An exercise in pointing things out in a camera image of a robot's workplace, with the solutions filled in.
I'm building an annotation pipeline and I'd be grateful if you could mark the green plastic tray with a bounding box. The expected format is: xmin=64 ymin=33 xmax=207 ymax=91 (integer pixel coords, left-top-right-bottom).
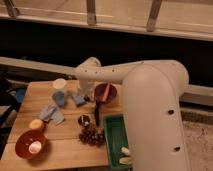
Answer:
xmin=103 ymin=114 xmax=131 ymax=171

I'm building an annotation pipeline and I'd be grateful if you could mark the small metal cup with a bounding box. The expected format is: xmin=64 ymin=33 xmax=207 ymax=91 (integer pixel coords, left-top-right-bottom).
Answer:
xmin=78 ymin=115 xmax=90 ymax=127

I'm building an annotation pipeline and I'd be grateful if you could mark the white cup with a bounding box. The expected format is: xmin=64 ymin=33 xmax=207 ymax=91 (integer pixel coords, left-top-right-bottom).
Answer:
xmin=52 ymin=78 xmax=67 ymax=91

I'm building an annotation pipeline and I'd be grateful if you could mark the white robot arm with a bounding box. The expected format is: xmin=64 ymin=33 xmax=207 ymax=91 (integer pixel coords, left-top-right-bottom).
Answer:
xmin=74 ymin=60 xmax=191 ymax=171

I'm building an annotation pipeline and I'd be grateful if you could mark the orange carrot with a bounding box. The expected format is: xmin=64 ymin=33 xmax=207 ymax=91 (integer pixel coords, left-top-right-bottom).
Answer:
xmin=102 ymin=83 xmax=111 ymax=102

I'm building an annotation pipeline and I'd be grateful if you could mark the blue sponge cloth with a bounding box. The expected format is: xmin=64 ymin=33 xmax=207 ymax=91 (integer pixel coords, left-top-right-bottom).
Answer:
xmin=39 ymin=105 xmax=64 ymax=125

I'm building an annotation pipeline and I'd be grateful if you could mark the small blue sponge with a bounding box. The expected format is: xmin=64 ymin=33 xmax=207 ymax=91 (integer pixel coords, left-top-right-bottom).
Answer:
xmin=72 ymin=95 xmax=86 ymax=107

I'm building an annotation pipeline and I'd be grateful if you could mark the white egg in bowl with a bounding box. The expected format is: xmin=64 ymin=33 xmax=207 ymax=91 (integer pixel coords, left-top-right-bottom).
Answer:
xmin=29 ymin=141 xmax=42 ymax=154

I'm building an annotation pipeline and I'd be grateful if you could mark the bunch of dark grapes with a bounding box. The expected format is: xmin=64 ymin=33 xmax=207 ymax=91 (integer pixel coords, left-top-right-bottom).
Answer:
xmin=79 ymin=126 xmax=105 ymax=146

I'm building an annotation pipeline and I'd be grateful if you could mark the dark red pot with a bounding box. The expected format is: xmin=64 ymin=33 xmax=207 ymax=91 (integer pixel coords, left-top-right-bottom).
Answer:
xmin=94 ymin=83 xmax=117 ymax=104

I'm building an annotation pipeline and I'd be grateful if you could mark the yellow lemon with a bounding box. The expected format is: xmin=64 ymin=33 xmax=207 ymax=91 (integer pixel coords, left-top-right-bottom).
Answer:
xmin=29 ymin=119 xmax=45 ymax=131

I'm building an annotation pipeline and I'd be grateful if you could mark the red bowl front left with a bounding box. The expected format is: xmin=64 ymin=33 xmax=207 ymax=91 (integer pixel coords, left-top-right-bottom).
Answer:
xmin=15 ymin=130 xmax=46 ymax=159

